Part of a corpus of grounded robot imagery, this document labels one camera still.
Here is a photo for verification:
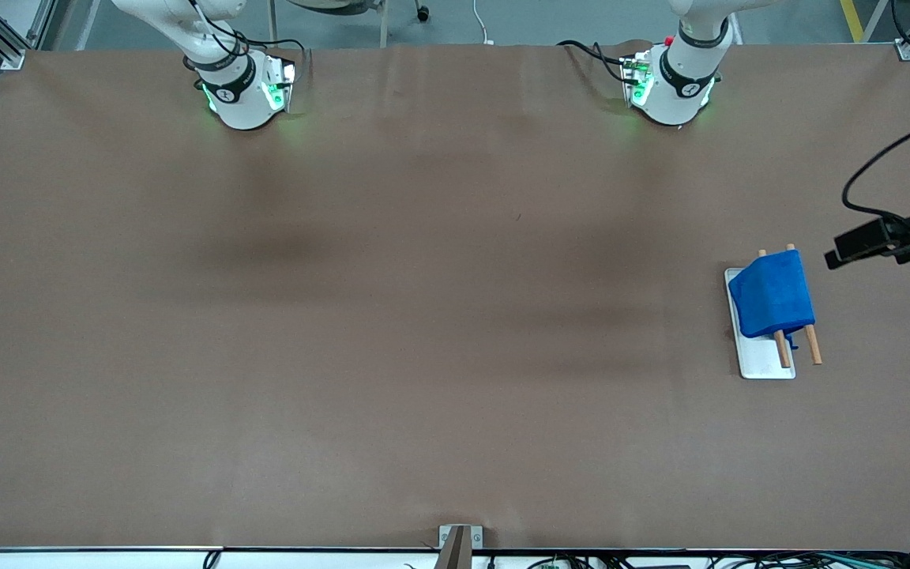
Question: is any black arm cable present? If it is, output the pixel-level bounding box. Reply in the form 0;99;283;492
182;0;312;84
842;111;910;238

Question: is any office chair base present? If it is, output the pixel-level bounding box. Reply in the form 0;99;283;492
269;0;432;48

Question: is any white rack with wooden bars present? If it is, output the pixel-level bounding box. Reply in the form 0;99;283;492
724;243;824;380

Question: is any camera mount post with bracket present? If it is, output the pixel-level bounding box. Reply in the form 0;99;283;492
438;524;484;569

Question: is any black left base cable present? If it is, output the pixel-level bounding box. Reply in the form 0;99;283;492
556;40;631;85

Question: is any blue towel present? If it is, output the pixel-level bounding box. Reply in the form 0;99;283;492
728;250;817;352

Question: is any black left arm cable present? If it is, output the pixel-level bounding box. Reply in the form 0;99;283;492
842;111;910;238

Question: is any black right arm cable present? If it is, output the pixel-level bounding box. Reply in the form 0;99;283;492
182;0;312;84

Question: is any black cable bundle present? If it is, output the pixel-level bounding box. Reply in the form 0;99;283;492
487;552;910;569

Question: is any brown paper table cover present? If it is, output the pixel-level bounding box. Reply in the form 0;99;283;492
0;41;910;551

